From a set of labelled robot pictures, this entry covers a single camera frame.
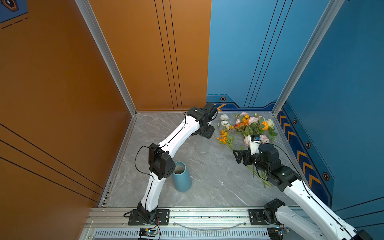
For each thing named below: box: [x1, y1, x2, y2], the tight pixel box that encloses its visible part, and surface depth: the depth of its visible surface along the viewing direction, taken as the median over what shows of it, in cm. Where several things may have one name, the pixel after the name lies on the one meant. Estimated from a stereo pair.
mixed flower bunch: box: [234, 112, 278, 146], surface depth 107 cm
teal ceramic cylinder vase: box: [172, 161, 192, 193], surface depth 73 cm
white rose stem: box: [266, 118, 278, 144], surface depth 111 cm
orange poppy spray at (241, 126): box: [234, 114, 250, 136], surface depth 107 cm
